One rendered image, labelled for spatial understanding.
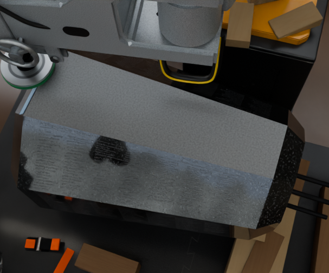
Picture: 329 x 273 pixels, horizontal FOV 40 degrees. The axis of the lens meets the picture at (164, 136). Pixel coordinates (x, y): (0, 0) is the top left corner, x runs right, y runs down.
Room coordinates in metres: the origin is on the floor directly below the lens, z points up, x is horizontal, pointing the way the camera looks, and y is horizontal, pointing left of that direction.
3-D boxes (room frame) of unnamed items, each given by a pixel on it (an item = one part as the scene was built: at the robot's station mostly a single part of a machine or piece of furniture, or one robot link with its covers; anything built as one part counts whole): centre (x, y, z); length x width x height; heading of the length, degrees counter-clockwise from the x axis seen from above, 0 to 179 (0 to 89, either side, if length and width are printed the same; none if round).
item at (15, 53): (0.91, 0.43, 1.20); 0.15 x 0.10 x 0.15; 74
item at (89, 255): (0.35, 0.35, 0.07); 0.30 x 0.12 x 0.12; 64
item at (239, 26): (1.17, -0.38, 0.81); 0.20 x 0.10 x 0.05; 165
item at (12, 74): (1.06, 0.52, 0.87); 0.21 x 0.21 x 0.01
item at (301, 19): (1.16, -0.61, 0.80); 0.20 x 0.10 x 0.05; 104
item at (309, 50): (1.39, -0.52, 0.37); 0.66 x 0.66 x 0.74; 67
